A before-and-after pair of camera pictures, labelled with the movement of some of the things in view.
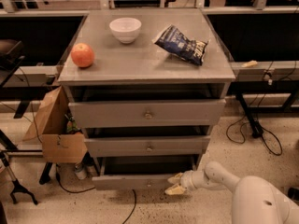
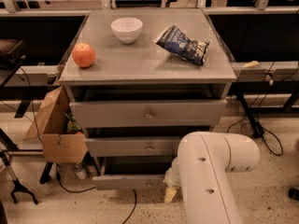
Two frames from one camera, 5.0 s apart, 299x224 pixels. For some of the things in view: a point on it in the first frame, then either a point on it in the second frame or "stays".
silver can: x=80 y=172 stays
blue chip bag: x=176 y=42 stays
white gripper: x=188 y=181 -> x=172 y=177
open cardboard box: x=49 y=128 stays
